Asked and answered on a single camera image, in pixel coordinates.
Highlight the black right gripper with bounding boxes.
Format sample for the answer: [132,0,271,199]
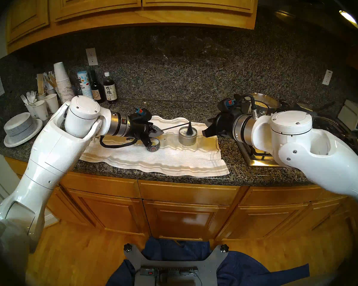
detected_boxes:
[202,108,242,138]

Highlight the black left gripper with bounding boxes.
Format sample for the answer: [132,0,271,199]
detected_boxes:
[128,117,165,148]

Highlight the black long-handled candle snuffer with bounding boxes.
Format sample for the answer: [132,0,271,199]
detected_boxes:
[160,121,197,137]

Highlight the blue patterned bowl candle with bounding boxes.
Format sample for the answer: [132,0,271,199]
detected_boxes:
[146,139,161,153]

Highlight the silver tin candle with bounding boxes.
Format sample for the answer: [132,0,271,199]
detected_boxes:
[178,128,198,146]

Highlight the white beige striped towel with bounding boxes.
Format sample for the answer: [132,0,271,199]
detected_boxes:
[79,116,230,178]

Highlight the gas stove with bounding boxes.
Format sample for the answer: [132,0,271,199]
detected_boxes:
[237,110,352,167]

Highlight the soy sauce bottle white label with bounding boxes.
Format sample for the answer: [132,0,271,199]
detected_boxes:
[103,72,118,105]

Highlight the stainless steel pot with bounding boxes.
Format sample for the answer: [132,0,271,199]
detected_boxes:
[234,93,282,116]

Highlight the dark bottle tan label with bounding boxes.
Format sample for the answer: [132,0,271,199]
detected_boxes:
[89,70,105,104]

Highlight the wooden lower cabinets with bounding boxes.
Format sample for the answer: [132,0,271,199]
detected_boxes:
[4,157,358,244]

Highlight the wooden cabinets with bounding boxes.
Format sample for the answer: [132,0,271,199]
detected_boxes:
[6,0,258,54]
[4,157,358,244]

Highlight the white salt canister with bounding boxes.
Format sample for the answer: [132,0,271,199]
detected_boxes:
[77,71,93,100]

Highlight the white outlet near bottles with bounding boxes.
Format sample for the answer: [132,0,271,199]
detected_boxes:
[86,48,99,66]

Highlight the tall stack paper cups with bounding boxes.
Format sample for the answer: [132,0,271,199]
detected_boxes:
[53,62,76,104]

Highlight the paper wrapped chopsticks bundle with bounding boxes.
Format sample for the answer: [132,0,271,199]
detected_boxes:
[44,71,58,89]

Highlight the wooden upper cabinets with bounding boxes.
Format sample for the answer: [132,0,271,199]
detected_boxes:
[6,0,258,54]

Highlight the stack of grey paper bowls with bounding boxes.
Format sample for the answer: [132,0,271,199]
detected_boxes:
[4,112,37,137]

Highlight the white box appliance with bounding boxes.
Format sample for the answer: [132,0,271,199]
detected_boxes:
[337,99,358,131]

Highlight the dark blue cloth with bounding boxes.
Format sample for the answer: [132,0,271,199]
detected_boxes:
[106,236,310,286]

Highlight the dark range hood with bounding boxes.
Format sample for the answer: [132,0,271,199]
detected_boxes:
[258,0,358,35]

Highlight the range hood light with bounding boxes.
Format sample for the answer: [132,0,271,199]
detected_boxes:
[339,10,358,31]

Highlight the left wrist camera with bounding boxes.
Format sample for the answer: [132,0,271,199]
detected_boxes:
[132,107,152,122]

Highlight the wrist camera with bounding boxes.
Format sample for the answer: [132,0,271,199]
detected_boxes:
[132,107,152,122]
[218,98,236,111]

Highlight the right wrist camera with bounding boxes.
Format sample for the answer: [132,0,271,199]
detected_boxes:
[218,98,236,111]

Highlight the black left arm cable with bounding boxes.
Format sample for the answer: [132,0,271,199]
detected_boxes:
[99,100,143,149]

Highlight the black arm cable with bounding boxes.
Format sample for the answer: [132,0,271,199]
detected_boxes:
[99,100,143,149]
[234,93,259,119]

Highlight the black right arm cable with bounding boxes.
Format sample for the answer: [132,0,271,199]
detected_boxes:
[234,93,259,119]

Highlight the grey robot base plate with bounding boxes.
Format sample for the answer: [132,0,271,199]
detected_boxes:
[123,244,229,286]

